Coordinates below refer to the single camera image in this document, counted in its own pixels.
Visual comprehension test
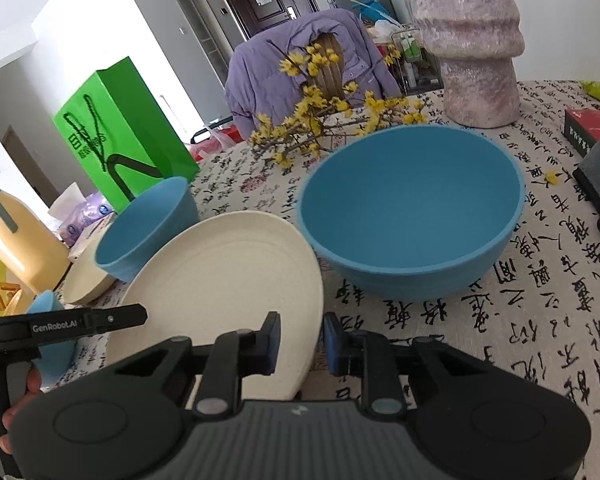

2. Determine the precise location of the green paper bag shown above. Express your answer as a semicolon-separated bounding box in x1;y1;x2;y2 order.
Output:
52;56;201;213

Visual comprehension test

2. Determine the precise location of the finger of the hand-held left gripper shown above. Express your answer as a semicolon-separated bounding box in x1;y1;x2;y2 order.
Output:
87;304;148;335

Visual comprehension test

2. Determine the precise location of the purple jacket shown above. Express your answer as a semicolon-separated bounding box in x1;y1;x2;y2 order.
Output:
225;8;403;133

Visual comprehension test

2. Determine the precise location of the blue plastic bag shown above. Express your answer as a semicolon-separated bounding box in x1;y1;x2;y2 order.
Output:
350;0;396;28

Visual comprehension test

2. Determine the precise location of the purple tissue pack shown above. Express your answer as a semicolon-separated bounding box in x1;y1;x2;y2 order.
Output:
55;191;116;248

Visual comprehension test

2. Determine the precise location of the yellow flower branch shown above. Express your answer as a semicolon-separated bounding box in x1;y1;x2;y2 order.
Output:
247;42;431;166

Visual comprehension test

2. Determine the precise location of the yellow thermos jug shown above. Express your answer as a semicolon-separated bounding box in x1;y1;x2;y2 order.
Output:
0;174;71;296

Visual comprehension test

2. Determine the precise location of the large blue bowl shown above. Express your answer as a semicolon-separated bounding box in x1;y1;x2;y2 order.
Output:
296;126;526;303

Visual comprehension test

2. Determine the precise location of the small blue bowl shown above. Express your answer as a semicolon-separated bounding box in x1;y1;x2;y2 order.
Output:
94;176;201;283

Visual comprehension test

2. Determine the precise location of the small cream plate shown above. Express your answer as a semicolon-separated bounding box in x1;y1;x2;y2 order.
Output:
61;240;118;306

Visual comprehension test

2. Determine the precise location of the large cream plate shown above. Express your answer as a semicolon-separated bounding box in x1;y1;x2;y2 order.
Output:
105;211;325;401

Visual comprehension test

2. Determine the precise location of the red plastic bag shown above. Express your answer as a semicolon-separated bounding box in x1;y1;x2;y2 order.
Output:
187;127;241;161

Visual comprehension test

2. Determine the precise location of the calligraphy printed tablecloth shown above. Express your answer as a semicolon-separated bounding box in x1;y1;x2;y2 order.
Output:
65;79;600;480

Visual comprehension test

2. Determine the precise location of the dark brown door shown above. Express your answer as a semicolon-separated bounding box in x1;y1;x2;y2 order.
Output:
215;0;331;41

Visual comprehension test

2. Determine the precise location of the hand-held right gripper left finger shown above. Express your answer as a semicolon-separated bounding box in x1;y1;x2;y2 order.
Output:
112;311;282;418

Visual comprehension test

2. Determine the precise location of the person's left hand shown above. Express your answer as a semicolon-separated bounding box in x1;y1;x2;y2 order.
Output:
0;366;43;456

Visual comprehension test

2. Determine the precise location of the small blue cup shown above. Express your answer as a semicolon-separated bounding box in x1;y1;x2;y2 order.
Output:
26;290;81;393

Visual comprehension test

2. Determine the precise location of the red box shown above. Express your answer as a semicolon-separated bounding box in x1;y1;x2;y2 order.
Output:
563;106;600;156

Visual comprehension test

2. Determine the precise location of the wooden chair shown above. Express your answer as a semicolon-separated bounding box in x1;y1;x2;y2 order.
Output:
307;32;346;98

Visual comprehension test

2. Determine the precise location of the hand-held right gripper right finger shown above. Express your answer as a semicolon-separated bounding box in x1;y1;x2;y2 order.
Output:
322;311;481;417

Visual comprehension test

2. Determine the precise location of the utility cart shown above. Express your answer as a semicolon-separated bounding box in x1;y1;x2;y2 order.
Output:
367;22;446;96

